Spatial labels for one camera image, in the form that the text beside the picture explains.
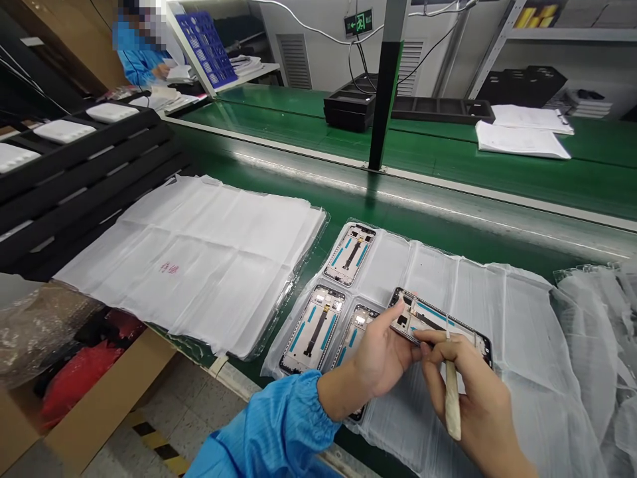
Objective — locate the bubble wrap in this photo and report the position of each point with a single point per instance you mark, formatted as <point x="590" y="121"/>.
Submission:
<point x="40" y="323"/>

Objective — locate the green exit sign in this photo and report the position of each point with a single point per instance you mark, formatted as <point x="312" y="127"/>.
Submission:
<point x="359" y="23"/>

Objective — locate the pile of clear trays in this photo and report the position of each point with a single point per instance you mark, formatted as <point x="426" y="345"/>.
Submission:
<point x="602" y="348"/>

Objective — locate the blue plastic crate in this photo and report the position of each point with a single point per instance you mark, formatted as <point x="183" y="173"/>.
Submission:
<point x="209" y="50"/>

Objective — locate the cardboard box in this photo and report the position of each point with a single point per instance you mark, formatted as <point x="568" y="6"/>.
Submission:
<point x="124" y="378"/>

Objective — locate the white vented cabinet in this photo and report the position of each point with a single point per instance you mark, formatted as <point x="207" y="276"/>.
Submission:
<point x="308" y="55"/>

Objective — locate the grey metal shelf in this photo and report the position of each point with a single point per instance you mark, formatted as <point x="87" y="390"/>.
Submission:
<point x="572" y="45"/>

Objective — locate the black pole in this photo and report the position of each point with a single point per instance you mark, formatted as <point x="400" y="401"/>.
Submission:
<point x="385" y="84"/>

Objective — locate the stack of white paper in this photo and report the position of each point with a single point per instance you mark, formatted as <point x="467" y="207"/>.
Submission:
<point x="522" y="142"/>

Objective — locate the red plastic bag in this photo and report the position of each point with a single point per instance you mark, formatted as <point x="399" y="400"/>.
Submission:
<point x="79" y="378"/>

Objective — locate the white foam insert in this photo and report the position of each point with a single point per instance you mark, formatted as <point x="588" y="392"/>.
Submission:
<point x="15" y="157"/>
<point x="112" y="111"/>
<point x="64" y="131"/>

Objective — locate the white foam sheet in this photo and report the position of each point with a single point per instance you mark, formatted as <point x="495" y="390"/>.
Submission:
<point x="517" y="318"/>

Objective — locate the person's right hand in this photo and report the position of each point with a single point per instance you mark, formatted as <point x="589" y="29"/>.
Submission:
<point x="478" y="398"/>

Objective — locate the clipped stack of paper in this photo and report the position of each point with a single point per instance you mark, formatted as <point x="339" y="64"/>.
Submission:
<point x="532" y="118"/>

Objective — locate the black phone frame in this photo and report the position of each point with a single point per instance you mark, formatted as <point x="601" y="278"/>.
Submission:
<point x="351" y="255"/>
<point x="313" y="331"/>
<point x="359" y="328"/>
<point x="448" y="318"/>

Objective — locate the person's left hand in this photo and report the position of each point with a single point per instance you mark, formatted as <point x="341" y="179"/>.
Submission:
<point x="378" y="358"/>

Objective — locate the stack of long black trays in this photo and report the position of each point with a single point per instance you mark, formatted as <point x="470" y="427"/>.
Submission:
<point x="99" y="164"/>

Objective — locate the cream pointed stick tool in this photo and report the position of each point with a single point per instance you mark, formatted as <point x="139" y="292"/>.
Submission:
<point x="453" y="393"/>

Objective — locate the green conveyor belt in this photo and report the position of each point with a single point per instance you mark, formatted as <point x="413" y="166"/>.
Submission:
<point x="448" y="169"/>

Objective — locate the stack of white foam sheets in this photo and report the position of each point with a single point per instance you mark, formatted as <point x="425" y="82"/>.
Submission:
<point x="199" y="259"/>

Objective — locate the flat black compartment tray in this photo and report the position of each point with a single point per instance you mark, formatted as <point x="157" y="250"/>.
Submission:
<point x="443" y="108"/>

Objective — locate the stack of small black trays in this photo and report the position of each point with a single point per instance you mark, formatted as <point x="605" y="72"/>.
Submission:
<point x="348" y="109"/>

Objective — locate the clear plastic blister tray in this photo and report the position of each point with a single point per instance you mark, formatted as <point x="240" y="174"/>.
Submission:
<point x="303" y="279"/>

